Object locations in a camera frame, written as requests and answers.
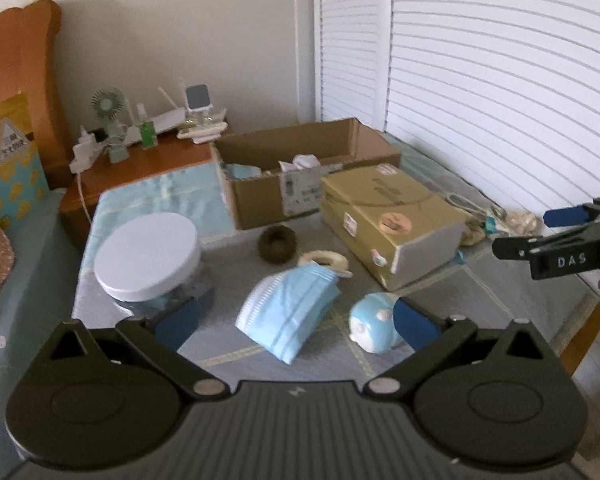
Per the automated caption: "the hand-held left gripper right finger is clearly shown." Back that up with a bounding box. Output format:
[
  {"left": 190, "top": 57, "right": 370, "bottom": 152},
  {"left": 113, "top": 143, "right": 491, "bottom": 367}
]
[{"left": 364, "top": 297, "right": 551, "bottom": 397}]

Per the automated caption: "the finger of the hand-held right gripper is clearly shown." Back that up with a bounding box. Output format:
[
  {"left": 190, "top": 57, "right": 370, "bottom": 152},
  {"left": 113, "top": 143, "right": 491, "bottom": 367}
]
[
  {"left": 543, "top": 198, "right": 600, "bottom": 229},
  {"left": 492, "top": 227, "right": 600, "bottom": 262}
]

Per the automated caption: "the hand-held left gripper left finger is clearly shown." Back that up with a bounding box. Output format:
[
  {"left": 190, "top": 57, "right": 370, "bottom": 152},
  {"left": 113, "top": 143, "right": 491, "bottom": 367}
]
[{"left": 50, "top": 296, "right": 231, "bottom": 401}]

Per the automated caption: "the beige knotted cloth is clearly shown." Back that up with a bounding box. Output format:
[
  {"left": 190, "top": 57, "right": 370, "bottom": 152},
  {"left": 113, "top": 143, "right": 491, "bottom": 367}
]
[{"left": 499, "top": 209, "right": 544, "bottom": 237}]

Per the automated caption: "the blue plush toy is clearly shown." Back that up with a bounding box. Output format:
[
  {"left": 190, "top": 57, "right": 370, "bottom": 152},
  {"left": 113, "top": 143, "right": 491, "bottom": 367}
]
[{"left": 348, "top": 292, "right": 407, "bottom": 356}]

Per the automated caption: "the blue face mask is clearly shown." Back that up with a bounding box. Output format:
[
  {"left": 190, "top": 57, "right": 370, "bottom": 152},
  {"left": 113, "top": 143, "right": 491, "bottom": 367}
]
[{"left": 235, "top": 265, "right": 342, "bottom": 364}]

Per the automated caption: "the clear container with white lid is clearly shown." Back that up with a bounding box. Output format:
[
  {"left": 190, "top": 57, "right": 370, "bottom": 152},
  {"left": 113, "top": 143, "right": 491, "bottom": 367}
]
[{"left": 93, "top": 212, "right": 216, "bottom": 317}]

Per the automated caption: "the yellow closed cardboard box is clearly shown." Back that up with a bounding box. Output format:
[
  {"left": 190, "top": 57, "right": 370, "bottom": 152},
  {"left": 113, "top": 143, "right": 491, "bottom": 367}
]
[{"left": 319, "top": 162, "right": 475, "bottom": 292}]

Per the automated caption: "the dark green hair scrunchie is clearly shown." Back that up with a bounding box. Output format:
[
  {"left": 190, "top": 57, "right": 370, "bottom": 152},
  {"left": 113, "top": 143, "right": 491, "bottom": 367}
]
[{"left": 258, "top": 225, "right": 297, "bottom": 264}]

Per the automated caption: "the white louvred door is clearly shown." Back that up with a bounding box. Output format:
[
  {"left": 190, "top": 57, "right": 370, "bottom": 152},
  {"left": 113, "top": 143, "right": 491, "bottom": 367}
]
[
  {"left": 312, "top": 0, "right": 394, "bottom": 132},
  {"left": 384, "top": 0, "right": 600, "bottom": 311}
]

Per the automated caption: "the grey-green bed sheet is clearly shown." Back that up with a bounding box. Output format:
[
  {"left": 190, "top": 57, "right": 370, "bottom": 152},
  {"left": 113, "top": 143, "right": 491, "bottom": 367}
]
[{"left": 0, "top": 187, "right": 88, "bottom": 480}]

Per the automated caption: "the wooden nightstand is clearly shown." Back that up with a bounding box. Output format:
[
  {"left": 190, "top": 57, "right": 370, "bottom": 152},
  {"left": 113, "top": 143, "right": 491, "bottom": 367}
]
[{"left": 59, "top": 119, "right": 231, "bottom": 247}]

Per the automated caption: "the white power strip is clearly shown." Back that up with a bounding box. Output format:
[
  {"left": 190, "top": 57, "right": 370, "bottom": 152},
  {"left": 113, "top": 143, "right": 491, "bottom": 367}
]
[{"left": 69, "top": 127, "right": 115, "bottom": 175}]

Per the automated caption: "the white remote control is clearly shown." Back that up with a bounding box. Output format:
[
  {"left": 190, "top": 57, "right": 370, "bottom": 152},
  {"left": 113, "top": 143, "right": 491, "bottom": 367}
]
[{"left": 176, "top": 121, "right": 227, "bottom": 144}]

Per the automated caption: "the green bottle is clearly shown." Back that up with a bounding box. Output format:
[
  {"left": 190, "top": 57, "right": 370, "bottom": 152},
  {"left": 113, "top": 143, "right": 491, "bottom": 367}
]
[{"left": 139, "top": 104, "right": 158, "bottom": 149}]

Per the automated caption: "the white cloth bag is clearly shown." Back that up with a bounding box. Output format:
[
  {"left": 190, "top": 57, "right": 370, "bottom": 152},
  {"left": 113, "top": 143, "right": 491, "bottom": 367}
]
[{"left": 278, "top": 153, "right": 322, "bottom": 174}]

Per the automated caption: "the white router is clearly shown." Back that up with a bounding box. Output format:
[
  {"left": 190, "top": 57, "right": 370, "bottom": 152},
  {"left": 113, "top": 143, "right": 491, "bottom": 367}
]
[{"left": 125, "top": 86, "right": 229, "bottom": 145}]

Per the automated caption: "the small grey screen device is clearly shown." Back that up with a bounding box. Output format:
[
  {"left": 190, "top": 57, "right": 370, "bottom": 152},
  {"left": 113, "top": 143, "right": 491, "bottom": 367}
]
[{"left": 184, "top": 84, "right": 214, "bottom": 115}]

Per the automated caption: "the small green desk fan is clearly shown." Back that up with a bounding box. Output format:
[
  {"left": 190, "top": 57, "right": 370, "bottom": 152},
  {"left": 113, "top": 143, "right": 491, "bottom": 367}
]
[{"left": 90, "top": 87, "right": 130, "bottom": 164}]

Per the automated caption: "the yellow duck print bag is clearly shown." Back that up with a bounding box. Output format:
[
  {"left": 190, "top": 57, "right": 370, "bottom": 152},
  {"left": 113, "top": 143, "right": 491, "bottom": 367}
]
[{"left": 0, "top": 92, "right": 50, "bottom": 232}]

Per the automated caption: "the wooden headboard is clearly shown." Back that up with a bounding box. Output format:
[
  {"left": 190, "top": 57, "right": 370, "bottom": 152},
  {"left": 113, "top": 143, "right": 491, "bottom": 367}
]
[{"left": 0, "top": 0, "right": 73, "bottom": 191}]

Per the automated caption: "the white charging cable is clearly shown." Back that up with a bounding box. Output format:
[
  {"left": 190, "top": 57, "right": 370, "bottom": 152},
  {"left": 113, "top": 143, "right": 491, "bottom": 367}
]
[{"left": 444, "top": 192, "right": 507, "bottom": 235}]

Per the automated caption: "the beige ring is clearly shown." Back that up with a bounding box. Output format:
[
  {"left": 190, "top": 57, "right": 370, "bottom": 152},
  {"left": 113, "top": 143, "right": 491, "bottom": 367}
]
[{"left": 297, "top": 252, "right": 354, "bottom": 281}]

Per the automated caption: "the white power strip cable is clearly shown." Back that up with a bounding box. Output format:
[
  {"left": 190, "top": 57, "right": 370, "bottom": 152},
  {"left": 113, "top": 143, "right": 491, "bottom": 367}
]
[{"left": 76, "top": 170, "right": 95, "bottom": 225}]

